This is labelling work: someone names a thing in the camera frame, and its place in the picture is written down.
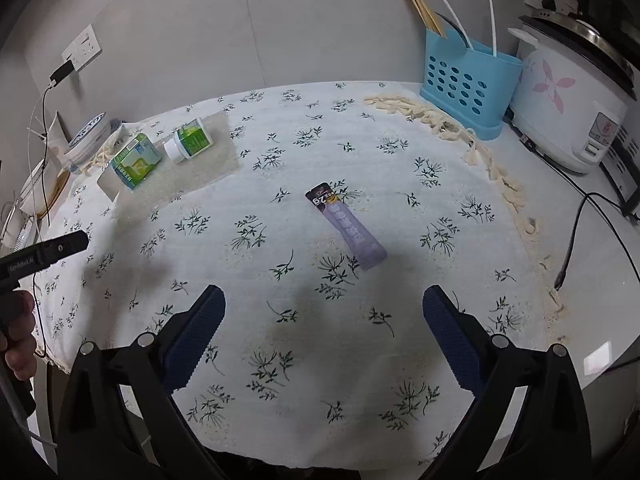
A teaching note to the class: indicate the green paper carton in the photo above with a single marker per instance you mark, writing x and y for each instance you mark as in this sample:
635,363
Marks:
135,160

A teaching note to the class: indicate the purple sachet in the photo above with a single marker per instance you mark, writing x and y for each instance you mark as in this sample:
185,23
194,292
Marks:
345,225

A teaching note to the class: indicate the blue patterned bowl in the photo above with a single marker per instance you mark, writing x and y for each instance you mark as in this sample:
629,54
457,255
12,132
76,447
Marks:
87,132

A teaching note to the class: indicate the person's left hand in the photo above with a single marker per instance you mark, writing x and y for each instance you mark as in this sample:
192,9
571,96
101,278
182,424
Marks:
22,340

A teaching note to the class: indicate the white floral tablecloth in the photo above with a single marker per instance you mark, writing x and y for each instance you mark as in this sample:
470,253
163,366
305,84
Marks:
310,350

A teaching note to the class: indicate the black charger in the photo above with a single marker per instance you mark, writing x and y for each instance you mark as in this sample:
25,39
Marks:
61,72

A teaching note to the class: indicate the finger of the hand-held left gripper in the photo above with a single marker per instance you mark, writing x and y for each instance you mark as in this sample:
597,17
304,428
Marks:
62,247

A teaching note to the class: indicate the blue plastic utensil holder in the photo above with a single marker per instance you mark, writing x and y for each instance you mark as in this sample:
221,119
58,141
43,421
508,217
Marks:
465,85

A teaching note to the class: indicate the white microwave oven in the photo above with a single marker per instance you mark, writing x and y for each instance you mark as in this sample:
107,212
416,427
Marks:
622,165

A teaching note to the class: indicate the white paper box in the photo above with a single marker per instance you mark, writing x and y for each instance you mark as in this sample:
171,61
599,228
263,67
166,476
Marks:
52,137

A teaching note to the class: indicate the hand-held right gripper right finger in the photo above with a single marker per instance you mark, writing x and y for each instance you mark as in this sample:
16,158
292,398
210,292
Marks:
450,332

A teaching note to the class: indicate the clear bubble wrap sheet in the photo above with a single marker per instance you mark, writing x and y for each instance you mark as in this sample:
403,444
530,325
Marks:
212,172

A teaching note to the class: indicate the round wooden board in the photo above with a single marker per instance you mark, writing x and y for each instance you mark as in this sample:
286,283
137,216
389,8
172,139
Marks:
60,192

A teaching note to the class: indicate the white bottle with green label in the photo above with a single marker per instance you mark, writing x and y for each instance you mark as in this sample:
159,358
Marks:
192,140

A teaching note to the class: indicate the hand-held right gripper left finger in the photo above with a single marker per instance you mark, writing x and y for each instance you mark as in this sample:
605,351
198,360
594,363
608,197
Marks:
200,330

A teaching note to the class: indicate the blue patterned plate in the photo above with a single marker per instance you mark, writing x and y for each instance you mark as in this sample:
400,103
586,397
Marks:
107,147

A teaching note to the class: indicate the white rice cooker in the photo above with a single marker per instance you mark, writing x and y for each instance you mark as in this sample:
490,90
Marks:
560,105

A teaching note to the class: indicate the wooden chopstick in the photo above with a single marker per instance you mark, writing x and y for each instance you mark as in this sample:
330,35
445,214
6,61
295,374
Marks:
427,5
422,10

